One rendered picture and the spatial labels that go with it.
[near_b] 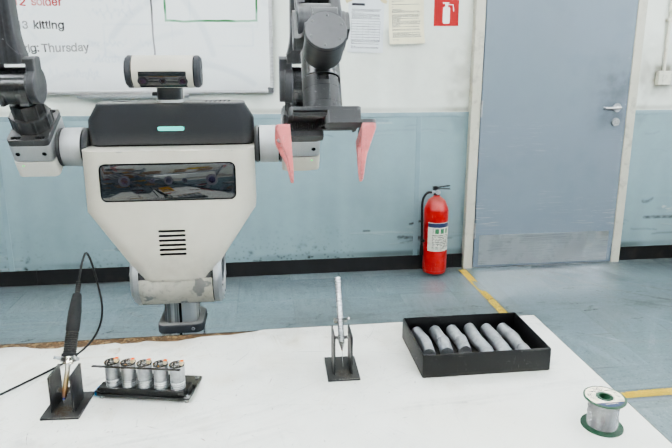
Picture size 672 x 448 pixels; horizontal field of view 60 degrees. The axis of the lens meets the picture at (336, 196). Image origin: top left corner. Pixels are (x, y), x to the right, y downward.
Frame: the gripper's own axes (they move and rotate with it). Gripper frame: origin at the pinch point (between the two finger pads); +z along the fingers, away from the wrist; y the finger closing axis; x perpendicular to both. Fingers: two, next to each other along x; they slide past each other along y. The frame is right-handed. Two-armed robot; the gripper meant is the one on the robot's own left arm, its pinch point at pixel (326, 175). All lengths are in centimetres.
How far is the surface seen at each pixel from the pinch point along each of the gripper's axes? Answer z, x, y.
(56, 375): 24, 26, -43
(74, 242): -54, 278, -122
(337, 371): 26.7, 32.3, 3.4
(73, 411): 30, 26, -40
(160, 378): 26.0, 26.0, -26.7
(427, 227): -52, 262, 89
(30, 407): 29, 29, -48
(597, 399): 33, 12, 41
